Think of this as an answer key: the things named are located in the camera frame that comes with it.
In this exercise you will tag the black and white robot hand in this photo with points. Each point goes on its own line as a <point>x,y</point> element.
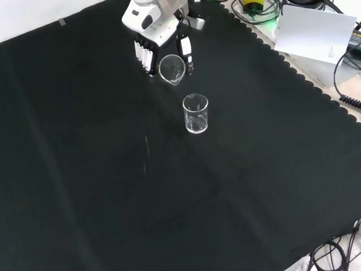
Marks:
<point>147,17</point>

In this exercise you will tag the clear glass beaker with spout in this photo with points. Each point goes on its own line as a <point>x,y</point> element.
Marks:
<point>172,68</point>

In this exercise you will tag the grey tape strip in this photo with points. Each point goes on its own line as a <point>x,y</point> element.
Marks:
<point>62,22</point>

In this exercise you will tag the clear glass rod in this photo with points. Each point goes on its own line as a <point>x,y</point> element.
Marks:
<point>147,150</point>

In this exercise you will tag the black bench cloth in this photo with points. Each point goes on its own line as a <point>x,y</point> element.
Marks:
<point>109,177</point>

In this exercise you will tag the pale board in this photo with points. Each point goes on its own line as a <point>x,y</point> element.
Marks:
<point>313,34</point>

